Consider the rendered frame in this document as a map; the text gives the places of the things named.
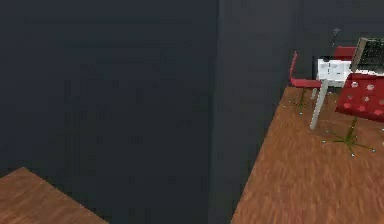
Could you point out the red swivel chair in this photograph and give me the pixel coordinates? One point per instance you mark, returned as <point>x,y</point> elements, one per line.
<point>344,53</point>
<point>362,98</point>
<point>301,82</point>

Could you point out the white table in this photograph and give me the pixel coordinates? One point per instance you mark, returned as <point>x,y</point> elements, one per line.
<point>330,71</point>

